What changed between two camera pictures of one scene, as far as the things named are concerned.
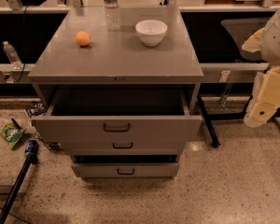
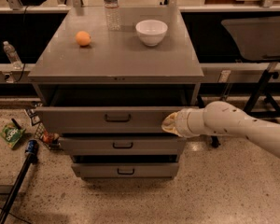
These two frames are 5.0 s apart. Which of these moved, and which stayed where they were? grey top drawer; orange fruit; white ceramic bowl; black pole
Moved: grey top drawer
Stayed: orange fruit; black pole; white ceramic bowl
